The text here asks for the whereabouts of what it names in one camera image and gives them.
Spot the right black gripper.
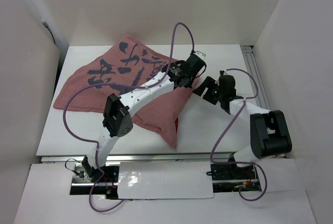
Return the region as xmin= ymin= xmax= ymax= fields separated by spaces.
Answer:
xmin=193 ymin=76 xmax=224 ymax=105

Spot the red patterned pillowcase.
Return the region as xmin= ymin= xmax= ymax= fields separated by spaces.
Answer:
xmin=53 ymin=35 xmax=192 ymax=148

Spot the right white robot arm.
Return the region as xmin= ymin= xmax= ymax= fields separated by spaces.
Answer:
xmin=194 ymin=72 xmax=292 ymax=178

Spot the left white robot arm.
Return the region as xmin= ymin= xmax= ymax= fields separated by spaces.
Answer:
xmin=82 ymin=51 xmax=207 ymax=182

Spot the white cover plate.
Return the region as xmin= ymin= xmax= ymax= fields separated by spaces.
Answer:
xmin=117 ymin=161 xmax=214 ymax=200

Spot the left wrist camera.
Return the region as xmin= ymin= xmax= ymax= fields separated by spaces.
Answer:
xmin=194 ymin=51 xmax=206 ymax=60

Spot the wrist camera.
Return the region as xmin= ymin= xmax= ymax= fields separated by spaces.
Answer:
xmin=219 ymin=70 xmax=229 ymax=76
xmin=194 ymin=51 xmax=206 ymax=60

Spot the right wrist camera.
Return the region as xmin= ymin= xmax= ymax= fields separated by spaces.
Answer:
xmin=219 ymin=70 xmax=229 ymax=76

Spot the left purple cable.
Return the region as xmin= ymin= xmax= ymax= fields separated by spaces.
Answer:
xmin=62 ymin=22 xmax=196 ymax=212

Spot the purple cable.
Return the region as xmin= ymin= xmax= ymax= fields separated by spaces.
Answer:
xmin=209 ymin=68 xmax=268 ymax=202
xmin=62 ymin=22 xmax=196 ymax=212

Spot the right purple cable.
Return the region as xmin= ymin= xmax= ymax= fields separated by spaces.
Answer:
xmin=209 ymin=68 xmax=268 ymax=202

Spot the right aluminium side rail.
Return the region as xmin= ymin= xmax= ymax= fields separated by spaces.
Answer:
xmin=240 ymin=45 xmax=270 ymax=109

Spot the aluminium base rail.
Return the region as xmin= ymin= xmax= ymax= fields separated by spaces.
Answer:
xmin=40 ymin=152 xmax=262 ymax=201

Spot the black wall cable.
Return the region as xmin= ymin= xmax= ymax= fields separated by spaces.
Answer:
xmin=41 ymin=19 xmax=57 ymax=45

